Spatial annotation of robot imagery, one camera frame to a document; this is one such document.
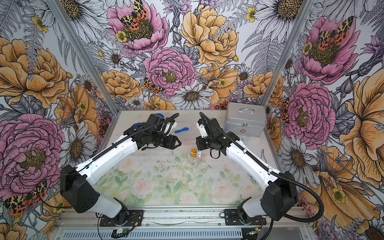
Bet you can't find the silver metal case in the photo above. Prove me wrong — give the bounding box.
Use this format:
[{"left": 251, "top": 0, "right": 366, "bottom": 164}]
[{"left": 225, "top": 103, "right": 267, "bottom": 138}]

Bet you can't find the left aluminium frame post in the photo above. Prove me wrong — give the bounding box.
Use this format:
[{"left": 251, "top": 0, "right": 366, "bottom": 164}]
[{"left": 47, "top": 1, "right": 121, "bottom": 116}]

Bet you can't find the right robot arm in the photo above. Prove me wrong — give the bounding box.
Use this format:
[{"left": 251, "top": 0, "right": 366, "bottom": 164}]
[{"left": 196, "top": 112, "right": 298, "bottom": 221}]

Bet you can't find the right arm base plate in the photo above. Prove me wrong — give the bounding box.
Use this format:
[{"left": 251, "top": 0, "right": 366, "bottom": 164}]
[{"left": 220, "top": 209, "right": 267, "bottom": 227}]

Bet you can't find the aluminium front rail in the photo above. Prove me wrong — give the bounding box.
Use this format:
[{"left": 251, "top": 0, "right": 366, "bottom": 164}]
[{"left": 52, "top": 205, "right": 315, "bottom": 240}]

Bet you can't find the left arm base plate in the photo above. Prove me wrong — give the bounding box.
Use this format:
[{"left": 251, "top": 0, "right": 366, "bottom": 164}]
[{"left": 99, "top": 210, "right": 144, "bottom": 227}]

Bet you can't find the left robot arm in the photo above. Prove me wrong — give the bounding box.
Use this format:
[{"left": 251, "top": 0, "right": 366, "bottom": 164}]
[{"left": 60, "top": 113, "right": 182, "bottom": 226}]

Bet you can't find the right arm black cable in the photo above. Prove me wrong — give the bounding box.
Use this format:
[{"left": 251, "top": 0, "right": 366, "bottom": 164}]
[{"left": 199, "top": 112, "right": 325, "bottom": 223}]

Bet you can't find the aluminium frame post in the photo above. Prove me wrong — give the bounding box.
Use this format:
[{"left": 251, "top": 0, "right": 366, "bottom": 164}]
[
  {"left": 47, "top": 1, "right": 121, "bottom": 116},
  {"left": 261, "top": 0, "right": 315, "bottom": 107}
]

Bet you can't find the right aluminium frame post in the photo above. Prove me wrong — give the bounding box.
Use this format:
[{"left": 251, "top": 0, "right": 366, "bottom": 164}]
[{"left": 261, "top": 0, "right": 315, "bottom": 107}]

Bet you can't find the clear plastic cup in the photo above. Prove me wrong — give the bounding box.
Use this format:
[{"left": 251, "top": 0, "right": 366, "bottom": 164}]
[{"left": 187, "top": 151, "right": 201, "bottom": 168}]

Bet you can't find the blue toothbrush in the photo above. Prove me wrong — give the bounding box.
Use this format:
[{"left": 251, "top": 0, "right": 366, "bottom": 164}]
[{"left": 175, "top": 127, "right": 189, "bottom": 134}]

